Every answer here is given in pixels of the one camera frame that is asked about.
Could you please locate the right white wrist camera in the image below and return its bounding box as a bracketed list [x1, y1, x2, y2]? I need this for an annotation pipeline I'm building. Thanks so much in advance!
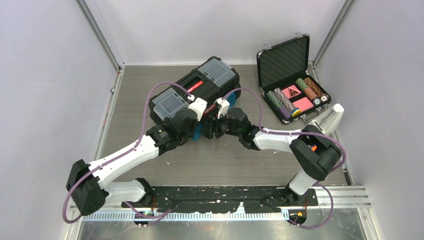
[214, 97, 230, 119]

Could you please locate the white stand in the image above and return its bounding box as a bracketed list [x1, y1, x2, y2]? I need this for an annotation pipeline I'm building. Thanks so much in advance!
[308, 103, 345, 136]

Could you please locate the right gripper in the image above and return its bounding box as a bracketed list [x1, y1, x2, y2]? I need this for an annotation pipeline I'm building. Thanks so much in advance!
[198, 110, 242, 140]

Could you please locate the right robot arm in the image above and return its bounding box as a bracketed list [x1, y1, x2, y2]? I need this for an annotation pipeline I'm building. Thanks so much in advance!
[201, 107, 343, 205]

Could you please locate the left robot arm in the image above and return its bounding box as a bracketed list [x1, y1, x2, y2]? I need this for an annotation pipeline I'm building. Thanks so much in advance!
[65, 106, 203, 216]

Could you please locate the black plastic toolbox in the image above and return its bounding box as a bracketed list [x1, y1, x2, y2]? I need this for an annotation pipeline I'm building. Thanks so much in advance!
[148, 56, 241, 141]

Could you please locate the black poker chip case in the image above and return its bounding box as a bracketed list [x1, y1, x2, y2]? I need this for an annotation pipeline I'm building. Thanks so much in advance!
[256, 34, 332, 125]

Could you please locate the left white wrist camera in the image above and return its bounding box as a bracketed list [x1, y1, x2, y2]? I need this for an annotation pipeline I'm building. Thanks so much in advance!
[187, 95, 208, 122]

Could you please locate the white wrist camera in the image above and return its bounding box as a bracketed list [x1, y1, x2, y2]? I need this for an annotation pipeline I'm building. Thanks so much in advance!
[214, 97, 230, 119]
[187, 95, 208, 122]

